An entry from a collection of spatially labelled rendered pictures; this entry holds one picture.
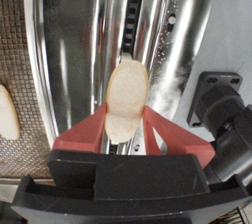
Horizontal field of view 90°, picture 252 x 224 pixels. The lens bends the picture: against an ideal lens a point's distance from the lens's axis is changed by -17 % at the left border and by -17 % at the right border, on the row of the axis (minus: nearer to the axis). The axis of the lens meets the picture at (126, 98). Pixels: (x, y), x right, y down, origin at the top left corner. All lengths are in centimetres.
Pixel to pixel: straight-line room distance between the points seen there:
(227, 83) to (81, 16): 26
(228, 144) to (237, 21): 19
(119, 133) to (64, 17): 17
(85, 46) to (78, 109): 12
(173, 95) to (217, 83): 9
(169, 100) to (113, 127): 11
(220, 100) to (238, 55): 9
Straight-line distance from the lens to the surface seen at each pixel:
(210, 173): 22
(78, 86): 26
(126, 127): 15
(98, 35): 18
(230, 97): 27
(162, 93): 22
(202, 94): 28
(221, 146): 21
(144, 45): 20
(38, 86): 19
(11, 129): 25
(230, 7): 28
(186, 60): 21
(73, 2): 23
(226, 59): 30
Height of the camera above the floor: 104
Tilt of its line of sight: 56 degrees down
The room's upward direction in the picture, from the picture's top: 175 degrees clockwise
